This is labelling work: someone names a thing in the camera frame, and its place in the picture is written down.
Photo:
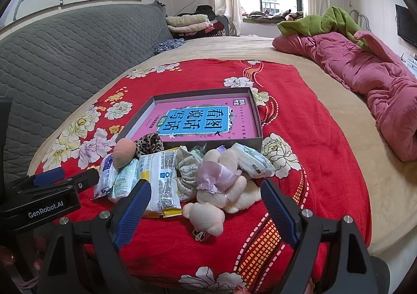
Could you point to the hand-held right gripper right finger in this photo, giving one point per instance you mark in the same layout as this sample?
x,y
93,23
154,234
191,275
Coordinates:
x,y
277,209

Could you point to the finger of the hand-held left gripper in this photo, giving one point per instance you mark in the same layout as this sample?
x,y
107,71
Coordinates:
x,y
49,175
84,180

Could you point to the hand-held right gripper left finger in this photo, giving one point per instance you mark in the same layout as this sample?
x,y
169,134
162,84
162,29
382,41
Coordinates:
x,y
133,212

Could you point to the white blue tissue pack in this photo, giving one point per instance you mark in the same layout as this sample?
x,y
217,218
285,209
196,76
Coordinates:
x,y
105,176

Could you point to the mint green tissue pack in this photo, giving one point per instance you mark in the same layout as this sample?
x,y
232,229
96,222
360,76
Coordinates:
x,y
123,183

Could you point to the white plush bear purple dress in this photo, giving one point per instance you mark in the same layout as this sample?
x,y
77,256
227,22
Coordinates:
x,y
246,197

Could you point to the yellow white packet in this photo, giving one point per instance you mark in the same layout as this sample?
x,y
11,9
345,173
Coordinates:
x,y
161,180

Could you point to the peach makeup sponge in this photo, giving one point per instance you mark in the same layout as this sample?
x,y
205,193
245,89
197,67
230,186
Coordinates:
x,y
124,152

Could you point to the white green tissue pack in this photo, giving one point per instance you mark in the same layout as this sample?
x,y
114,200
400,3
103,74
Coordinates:
x,y
254,162

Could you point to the white floral cloth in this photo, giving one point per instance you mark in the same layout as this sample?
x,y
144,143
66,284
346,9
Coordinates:
x,y
189,176

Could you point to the leopard print scrunchie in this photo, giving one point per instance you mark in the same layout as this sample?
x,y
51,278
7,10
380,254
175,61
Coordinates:
x,y
148,145

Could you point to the plush bear pink dress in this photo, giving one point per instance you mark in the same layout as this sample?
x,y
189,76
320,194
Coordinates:
x,y
205,219

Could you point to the green makeup sponge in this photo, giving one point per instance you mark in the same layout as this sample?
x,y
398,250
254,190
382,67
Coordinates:
x,y
197,151

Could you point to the grey cardboard box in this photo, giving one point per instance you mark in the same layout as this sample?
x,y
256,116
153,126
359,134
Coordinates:
x,y
143,108

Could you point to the person's left hand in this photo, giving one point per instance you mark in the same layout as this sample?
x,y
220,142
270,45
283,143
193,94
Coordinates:
x,y
6,255

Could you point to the red floral blanket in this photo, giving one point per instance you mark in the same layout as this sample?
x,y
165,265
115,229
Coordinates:
x,y
309,124

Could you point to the pink book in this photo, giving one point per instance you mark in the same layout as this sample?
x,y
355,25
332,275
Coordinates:
x,y
244,121

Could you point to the grey quilted headboard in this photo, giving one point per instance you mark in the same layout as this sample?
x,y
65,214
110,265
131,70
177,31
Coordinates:
x,y
65,59

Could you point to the blue patterned cloth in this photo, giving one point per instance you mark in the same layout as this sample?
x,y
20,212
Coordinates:
x,y
169,46

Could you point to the pink quilt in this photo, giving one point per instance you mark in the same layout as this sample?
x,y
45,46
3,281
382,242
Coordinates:
x,y
374,78

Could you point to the dark red clothes pile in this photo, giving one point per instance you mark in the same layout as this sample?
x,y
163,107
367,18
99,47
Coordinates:
x,y
215,30

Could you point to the clothes on windowsill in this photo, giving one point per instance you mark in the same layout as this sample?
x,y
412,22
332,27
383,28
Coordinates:
x,y
270,15

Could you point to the green blanket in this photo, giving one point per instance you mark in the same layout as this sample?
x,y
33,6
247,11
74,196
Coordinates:
x,y
329,21

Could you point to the black garment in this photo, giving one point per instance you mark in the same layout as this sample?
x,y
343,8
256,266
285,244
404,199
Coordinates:
x,y
205,11

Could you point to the metal rack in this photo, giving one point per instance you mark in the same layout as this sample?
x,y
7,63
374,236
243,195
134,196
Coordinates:
x,y
363,18

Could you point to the black television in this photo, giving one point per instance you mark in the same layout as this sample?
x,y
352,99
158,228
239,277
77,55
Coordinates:
x,y
405,25

